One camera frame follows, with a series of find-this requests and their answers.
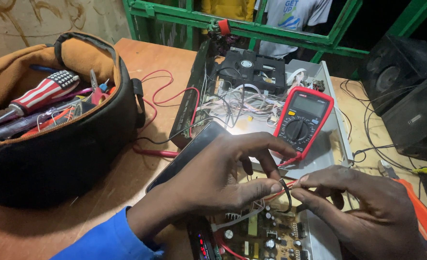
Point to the open grey disc player chassis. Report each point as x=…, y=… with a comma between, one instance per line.
x=325, y=151

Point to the red digital multimeter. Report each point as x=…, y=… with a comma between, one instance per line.
x=302, y=119

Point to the grey metal device casing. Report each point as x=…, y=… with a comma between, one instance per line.
x=321, y=238

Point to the red cap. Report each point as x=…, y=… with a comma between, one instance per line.
x=224, y=27

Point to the black loudspeaker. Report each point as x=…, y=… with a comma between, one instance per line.
x=408, y=94

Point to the brown circuit board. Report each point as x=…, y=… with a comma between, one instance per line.
x=267, y=234

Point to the person's right hand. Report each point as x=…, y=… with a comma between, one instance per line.
x=372, y=209

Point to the brown and black tool bag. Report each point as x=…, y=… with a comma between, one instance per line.
x=62, y=159

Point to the green metal frame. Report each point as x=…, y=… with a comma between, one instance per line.
x=235, y=26

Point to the blue pen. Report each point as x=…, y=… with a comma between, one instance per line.
x=42, y=68

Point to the red test lead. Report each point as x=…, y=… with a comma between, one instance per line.
x=163, y=97

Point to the black disc drive mechanism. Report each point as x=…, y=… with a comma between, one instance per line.
x=251, y=74

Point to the black front panel red display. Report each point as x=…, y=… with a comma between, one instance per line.
x=202, y=242

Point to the black smartphone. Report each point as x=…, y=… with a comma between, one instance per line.
x=193, y=151

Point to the black test lead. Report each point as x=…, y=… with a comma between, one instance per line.
x=170, y=136

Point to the person's left hand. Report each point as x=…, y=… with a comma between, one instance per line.
x=202, y=177

